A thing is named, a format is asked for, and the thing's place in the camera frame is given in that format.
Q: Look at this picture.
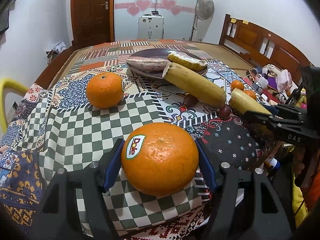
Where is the small tangerine near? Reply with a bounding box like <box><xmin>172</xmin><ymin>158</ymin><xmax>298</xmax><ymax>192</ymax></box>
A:
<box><xmin>244</xmin><ymin>90</ymin><xmax>257</xmax><ymax>100</ymax></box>

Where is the bag pile by wall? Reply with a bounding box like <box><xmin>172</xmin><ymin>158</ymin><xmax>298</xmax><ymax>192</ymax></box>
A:
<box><xmin>46</xmin><ymin>41</ymin><xmax>66</xmax><ymax>65</ymax></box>

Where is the white standing fan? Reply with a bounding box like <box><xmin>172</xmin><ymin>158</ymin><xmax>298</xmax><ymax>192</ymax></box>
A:
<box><xmin>190</xmin><ymin>0</ymin><xmax>215</xmax><ymax>41</ymax></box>

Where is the small tangerine far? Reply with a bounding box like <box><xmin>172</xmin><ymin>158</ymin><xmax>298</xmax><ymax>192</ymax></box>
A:
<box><xmin>230</xmin><ymin>80</ymin><xmax>245</xmax><ymax>91</ymax></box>

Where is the dark red grape upper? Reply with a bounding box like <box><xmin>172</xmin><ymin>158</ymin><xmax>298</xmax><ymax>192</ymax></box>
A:
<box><xmin>183</xmin><ymin>94</ymin><xmax>199</xmax><ymax>108</ymax></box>

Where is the dark purple plate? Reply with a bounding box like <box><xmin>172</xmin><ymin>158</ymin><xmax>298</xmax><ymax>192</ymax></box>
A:
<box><xmin>127</xmin><ymin>48</ymin><xmax>208</xmax><ymax>79</ymax></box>

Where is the brown wooden door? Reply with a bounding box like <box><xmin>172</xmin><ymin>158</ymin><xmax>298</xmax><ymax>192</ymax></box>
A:
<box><xmin>71</xmin><ymin>0</ymin><xmax>114</xmax><ymax>48</ymax></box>

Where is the small tangerine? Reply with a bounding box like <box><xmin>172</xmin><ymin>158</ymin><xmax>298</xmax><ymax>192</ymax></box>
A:
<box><xmin>244</xmin><ymin>90</ymin><xmax>257</xmax><ymax>100</ymax></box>
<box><xmin>230</xmin><ymin>80</ymin><xmax>245</xmax><ymax>91</ymax></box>

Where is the dark red grape lower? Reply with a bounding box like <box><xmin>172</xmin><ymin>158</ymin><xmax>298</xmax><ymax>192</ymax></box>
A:
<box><xmin>219</xmin><ymin>104</ymin><xmax>231</xmax><ymax>120</ymax></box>

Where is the dark red grape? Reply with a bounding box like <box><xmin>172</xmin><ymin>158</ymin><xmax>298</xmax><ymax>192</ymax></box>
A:
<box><xmin>219</xmin><ymin>104</ymin><xmax>231</xmax><ymax>120</ymax></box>
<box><xmin>183</xmin><ymin>94</ymin><xmax>199</xmax><ymax>108</ymax></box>

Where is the large orange with Dole sticker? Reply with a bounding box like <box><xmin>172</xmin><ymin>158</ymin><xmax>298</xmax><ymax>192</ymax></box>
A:
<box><xmin>121</xmin><ymin>122</ymin><xmax>199</xmax><ymax>197</ymax></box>

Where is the colourful patchwork cloth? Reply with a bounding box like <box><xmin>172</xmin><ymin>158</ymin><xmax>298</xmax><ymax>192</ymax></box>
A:
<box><xmin>1</xmin><ymin>63</ymin><xmax>264</xmax><ymax>239</ymax></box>

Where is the wooden bed footboard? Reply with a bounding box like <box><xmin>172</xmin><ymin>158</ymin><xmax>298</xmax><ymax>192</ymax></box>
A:
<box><xmin>35</xmin><ymin>46</ymin><xmax>75</xmax><ymax>89</ymax></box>

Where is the yellow foam tube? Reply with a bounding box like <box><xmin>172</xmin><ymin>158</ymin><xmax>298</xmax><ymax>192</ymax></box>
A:
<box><xmin>1</xmin><ymin>77</ymin><xmax>28</xmax><ymax>134</ymax></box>

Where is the pink wrapped sweet potato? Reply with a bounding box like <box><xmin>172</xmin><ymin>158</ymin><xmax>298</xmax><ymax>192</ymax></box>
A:
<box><xmin>126</xmin><ymin>56</ymin><xmax>170</xmax><ymax>74</ymax></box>

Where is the medium orange with sticker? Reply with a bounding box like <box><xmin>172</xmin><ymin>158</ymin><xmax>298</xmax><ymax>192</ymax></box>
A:
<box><xmin>86</xmin><ymin>72</ymin><xmax>124</xmax><ymax>109</ymax></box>

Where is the white appliance box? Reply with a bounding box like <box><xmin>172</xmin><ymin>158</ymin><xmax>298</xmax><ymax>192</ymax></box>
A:
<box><xmin>137</xmin><ymin>10</ymin><xmax>164</xmax><ymax>40</ymax></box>

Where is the frosted wardrobe with hearts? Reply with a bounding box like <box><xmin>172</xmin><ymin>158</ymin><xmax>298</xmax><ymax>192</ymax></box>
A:
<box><xmin>113</xmin><ymin>0</ymin><xmax>197</xmax><ymax>41</ymax></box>

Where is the plush toy clutter pile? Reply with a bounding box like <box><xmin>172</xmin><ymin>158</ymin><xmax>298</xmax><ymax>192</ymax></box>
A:
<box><xmin>244</xmin><ymin>64</ymin><xmax>307</xmax><ymax>109</ymax></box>

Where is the wooden bed headboard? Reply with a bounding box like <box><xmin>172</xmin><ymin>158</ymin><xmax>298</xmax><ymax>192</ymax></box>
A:
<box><xmin>219</xmin><ymin>14</ymin><xmax>311</xmax><ymax>85</ymax></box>

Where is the striped patchwork bed mat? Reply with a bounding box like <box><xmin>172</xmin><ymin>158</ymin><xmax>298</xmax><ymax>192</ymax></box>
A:
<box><xmin>66</xmin><ymin>40</ymin><xmax>212</xmax><ymax>74</ymax></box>

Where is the wrapped yellow corn piece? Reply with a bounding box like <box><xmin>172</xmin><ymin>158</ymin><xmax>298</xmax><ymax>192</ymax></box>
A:
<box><xmin>168</xmin><ymin>51</ymin><xmax>207</xmax><ymax>72</ymax></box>

